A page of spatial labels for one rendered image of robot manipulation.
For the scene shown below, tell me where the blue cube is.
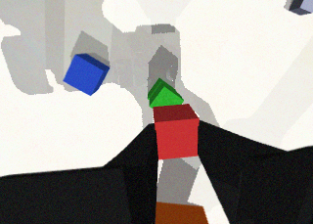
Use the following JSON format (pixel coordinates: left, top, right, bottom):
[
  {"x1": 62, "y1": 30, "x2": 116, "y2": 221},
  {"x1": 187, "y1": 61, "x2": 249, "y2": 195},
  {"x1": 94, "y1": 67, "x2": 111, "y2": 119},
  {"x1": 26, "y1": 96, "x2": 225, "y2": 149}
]
[{"x1": 64, "y1": 53, "x2": 110, "y2": 96}]

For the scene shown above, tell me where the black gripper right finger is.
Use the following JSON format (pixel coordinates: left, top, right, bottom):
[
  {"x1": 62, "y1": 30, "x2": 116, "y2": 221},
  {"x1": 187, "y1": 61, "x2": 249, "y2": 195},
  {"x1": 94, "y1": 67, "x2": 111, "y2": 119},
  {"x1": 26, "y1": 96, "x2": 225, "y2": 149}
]
[{"x1": 198, "y1": 120, "x2": 313, "y2": 224}]

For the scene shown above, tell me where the green block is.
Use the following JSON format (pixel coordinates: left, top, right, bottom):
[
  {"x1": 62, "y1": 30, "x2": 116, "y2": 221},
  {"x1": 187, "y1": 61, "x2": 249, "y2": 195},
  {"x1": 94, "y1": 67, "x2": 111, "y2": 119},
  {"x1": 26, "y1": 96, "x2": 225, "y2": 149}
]
[
  {"x1": 149, "y1": 82, "x2": 184, "y2": 108},
  {"x1": 148, "y1": 78, "x2": 176, "y2": 100}
]

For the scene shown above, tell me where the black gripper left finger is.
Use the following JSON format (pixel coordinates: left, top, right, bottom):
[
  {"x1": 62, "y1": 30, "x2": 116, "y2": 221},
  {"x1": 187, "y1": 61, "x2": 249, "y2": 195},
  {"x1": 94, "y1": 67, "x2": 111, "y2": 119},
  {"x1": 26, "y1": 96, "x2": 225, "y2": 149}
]
[{"x1": 0, "y1": 123, "x2": 158, "y2": 224}]

